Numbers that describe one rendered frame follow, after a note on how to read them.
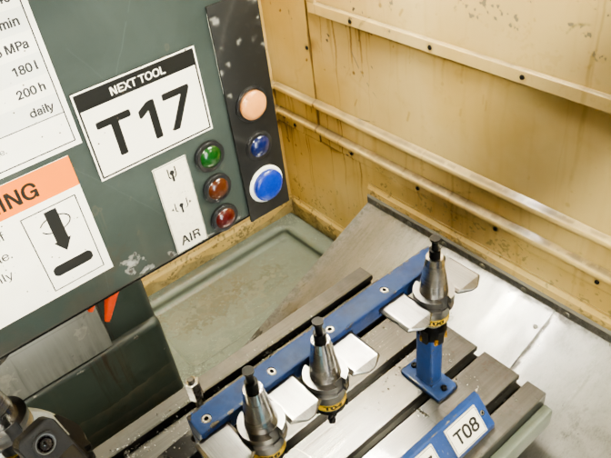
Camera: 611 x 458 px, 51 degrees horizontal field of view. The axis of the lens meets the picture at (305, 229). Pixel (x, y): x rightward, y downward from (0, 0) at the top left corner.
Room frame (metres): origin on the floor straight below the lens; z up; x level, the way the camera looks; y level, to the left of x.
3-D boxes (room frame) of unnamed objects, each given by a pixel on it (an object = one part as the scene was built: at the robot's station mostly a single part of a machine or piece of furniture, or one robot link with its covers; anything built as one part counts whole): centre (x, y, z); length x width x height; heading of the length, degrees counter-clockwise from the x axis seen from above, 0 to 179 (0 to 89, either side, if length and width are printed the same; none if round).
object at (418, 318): (0.65, -0.13, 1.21); 0.07 x 0.05 x 0.01; 35
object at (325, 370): (0.56, 0.00, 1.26); 0.04 x 0.04 x 0.07
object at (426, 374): (0.76, -0.19, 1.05); 0.10 x 0.05 x 0.30; 35
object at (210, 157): (0.45, 0.07, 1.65); 0.02 x 0.01 x 0.02; 125
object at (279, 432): (0.49, 0.09, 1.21); 0.06 x 0.06 x 0.03
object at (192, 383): (0.74, 0.24, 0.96); 0.03 x 0.03 x 0.13
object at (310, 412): (0.52, 0.05, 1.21); 0.07 x 0.05 x 0.01; 35
